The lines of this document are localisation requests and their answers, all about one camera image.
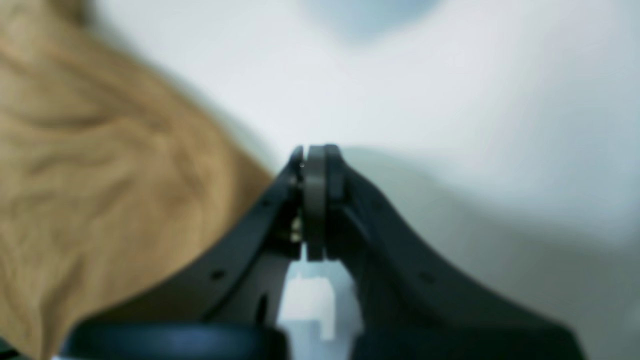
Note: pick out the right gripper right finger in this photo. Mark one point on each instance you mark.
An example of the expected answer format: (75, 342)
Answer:
(414, 304)

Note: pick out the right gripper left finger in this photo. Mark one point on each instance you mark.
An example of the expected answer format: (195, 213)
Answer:
(222, 306)

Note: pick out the brown t-shirt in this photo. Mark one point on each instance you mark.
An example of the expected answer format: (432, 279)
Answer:
(111, 180)

